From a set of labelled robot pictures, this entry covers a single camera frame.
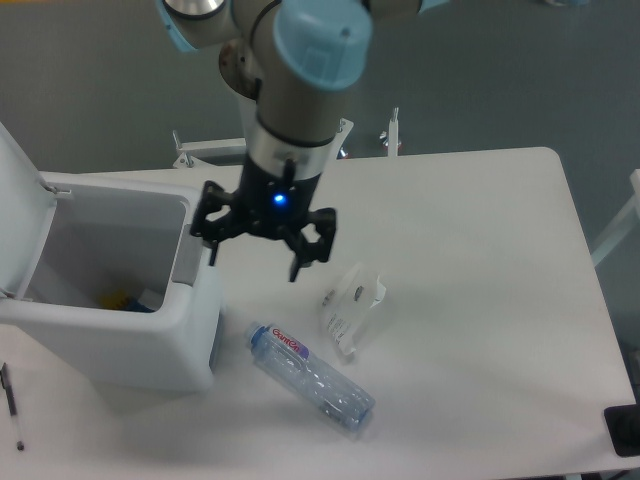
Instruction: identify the yellow and blue trash inside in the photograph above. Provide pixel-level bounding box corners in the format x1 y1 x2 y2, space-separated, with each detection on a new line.
99 289 163 313

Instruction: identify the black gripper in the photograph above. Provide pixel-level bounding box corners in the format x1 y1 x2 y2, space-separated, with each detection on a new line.
189 157 336 282

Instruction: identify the torn white paper package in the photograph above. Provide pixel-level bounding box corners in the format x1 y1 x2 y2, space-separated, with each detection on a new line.
319 263 387 357

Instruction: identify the white push-lid trash can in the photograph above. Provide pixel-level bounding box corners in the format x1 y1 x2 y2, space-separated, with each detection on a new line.
1 131 223 392

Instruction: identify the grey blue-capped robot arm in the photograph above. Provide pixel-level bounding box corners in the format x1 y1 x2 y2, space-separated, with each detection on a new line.
156 1 434 275

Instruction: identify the black device at table edge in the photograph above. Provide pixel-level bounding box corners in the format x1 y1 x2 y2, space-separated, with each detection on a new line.
604 404 639 458

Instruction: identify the clear plastic water bottle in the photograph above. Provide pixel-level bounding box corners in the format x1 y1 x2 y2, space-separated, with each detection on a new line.
244 322 375 433

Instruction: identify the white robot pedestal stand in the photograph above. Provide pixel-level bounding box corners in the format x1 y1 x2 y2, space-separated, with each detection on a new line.
173 96 354 180

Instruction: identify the white frame post with bolt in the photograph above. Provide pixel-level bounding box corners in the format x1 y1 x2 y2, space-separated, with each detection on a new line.
379 107 403 157

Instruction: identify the black and clear pen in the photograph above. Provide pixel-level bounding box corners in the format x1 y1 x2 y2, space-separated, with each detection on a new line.
1 363 25 452

